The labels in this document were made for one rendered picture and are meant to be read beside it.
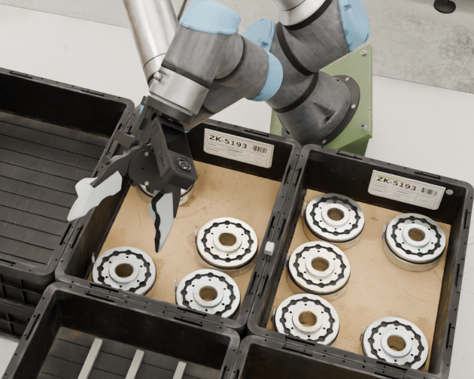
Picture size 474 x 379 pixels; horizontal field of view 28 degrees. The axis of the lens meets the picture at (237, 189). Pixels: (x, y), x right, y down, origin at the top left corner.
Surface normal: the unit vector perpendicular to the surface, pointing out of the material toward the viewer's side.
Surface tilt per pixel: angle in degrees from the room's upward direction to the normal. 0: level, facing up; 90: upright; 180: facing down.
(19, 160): 0
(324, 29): 78
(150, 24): 30
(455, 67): 0
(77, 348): 0
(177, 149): 34
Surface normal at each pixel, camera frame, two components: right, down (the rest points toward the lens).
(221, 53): 0.65, 0.43
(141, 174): 0.51, 0.29
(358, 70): -0.64, -0.54
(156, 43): -0.19, -0.25
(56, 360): 0.07, -0.64
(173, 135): 0.59, -0.65
